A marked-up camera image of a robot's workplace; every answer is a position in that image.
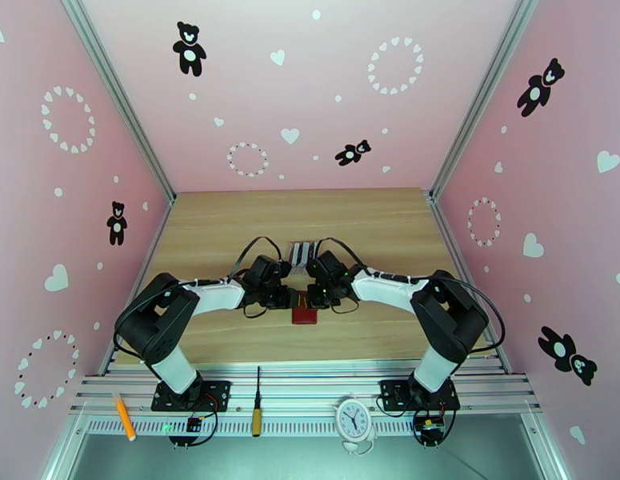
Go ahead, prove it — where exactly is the red leather card holder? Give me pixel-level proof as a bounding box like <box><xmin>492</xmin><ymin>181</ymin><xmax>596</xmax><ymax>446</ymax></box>
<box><xmin>290</xmin><ymin>288</ymin><xmax>322</xmax><ymax>326</ymax></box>

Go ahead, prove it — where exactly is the clear acrylic card stand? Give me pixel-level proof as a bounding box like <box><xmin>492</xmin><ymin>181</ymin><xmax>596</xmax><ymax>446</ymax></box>
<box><xmin>287</xmin><ymin>238</ymin><xmax>318</xmax><ymax>274</ymax></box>

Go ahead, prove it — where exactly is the white alarm clock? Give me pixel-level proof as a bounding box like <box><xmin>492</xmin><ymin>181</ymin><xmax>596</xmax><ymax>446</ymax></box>
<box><xmin>335</xmin><ymin>398</ymin><xmax>378</xmax><ymax>454</ymax></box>

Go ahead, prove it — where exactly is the perforated metal strip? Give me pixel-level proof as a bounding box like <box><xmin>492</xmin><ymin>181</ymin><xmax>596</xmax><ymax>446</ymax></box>
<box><xmin>82</xmin><ymin>415</ymin><xmax>538</xmax><ymax>438</ymax></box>

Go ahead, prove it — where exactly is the black yellow connector module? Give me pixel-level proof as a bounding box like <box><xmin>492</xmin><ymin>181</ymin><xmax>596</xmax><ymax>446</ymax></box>
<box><xmin>414</xmin><ymin>415</ymin><xmax>446</xmax><ymax>445</ymax></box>

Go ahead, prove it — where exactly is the orange marker pen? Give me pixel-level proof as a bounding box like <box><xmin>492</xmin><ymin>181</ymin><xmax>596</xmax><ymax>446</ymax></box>
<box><xmin>113</xmin><ymin>392</ymin><xmax>137</xmax><ymax>442</ymax></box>

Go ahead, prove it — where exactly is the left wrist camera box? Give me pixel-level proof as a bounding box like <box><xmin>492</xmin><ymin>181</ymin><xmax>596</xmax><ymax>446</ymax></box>
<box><xmin>249</xmin><ymin>254</ymin><xmax>290</xmax><ymax>285</ymax></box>

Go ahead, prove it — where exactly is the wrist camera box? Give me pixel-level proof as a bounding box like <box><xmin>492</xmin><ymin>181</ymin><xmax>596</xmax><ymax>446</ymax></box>
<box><xmin>311</xmin><ymin>249</ymin><xmax>343</xmax><ymax>277</ymax></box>
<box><xmin>249</xmin><ymin>254</ymin><xmax>290</xmax><ymax>285</ymax></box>

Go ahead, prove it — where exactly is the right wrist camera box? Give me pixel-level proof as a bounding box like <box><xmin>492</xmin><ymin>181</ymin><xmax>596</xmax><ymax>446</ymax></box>
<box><xmin>311</xmin><ymin>249</ymin><xmax>343</xmax><ymax>277</ymax></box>

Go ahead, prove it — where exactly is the right wrist camera black cable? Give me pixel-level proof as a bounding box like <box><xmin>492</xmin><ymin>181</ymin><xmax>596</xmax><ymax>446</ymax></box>
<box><xmin>314</xmin><ymin>237</ymin><xmax>366</xmax><ymax>272</ymax></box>

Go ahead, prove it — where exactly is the wrist camera black cable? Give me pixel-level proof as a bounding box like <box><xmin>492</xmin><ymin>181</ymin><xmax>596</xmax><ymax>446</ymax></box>
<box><xmin>226</xmin><ymin>235</ymin><xmax>283</xmax><ymax>284</ymax></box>
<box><xmin>314</xmin><ymin>237</ymin><xmax>366</xmax><ymax>272</ymax></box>

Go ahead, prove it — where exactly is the left wrist camera black cable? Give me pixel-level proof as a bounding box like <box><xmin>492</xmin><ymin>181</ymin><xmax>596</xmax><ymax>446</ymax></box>
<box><xmin>226</xmin><ymin>235</ymin><xmax>283</xmax><ymax>284</ymax></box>

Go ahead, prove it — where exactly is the aluminium rail base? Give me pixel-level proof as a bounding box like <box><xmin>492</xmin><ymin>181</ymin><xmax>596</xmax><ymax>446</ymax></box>
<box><xmin>69</xmin><ymin>355</ymin><xmax>543</xmax><ymax>417</ymax></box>

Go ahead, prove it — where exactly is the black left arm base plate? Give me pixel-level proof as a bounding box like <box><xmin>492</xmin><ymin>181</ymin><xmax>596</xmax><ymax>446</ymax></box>
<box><xmin>150</xmin><ymin>379</ymin><xmax>232</xmax><ymax>413</ymax></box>

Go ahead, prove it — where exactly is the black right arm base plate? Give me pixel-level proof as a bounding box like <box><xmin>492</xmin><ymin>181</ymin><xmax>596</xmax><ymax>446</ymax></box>
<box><xmin>379</xmin><ymin>379</ymin><xmax>462</xmax><ymax>413</ymax></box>

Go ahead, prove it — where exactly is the yellow handle screwdriver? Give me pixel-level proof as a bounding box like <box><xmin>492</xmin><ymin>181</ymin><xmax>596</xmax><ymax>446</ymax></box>
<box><xmin>251</xmin><ymin>366</ymin><xmax>265</xmax><ymax>438</ymax></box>

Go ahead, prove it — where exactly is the aluminium frame post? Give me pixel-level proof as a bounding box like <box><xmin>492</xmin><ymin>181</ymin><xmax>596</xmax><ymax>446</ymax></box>
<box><xmin>428</xmin><ymin>0</ymin><xmax>546</xmax><ymax>202</ymax></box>
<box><xmin>57</xmin><ymin>0</ymin><xmax>177</xmax><ymax>207</ymax></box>

